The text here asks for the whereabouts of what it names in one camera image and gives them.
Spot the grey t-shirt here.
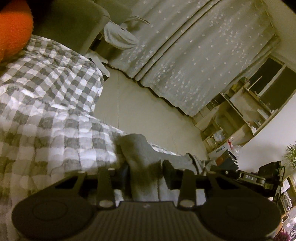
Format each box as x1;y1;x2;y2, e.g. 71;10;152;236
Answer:
117;133;215;204

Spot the white cloth on chair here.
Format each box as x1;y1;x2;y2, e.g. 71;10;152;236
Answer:
102;21;139;50

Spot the grey white checkered bedsheet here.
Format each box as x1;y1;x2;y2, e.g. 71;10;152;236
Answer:
0;34;186;241

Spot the wooden shelf unit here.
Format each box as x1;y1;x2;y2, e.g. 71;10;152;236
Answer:
193;53;295;155

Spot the grey office chair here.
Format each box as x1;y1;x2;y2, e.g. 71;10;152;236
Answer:
85;0;151;78

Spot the dark grey bedside cube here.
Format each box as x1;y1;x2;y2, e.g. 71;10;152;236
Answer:
27;0;110;55

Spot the green potted plant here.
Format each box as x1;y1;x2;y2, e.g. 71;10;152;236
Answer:
285;143;296;168

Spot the orange plush cushion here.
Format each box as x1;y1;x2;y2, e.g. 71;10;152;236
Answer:
1;1;33;62

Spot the grey star patterned curtain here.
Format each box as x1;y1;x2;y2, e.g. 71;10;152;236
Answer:
104;0;279;116

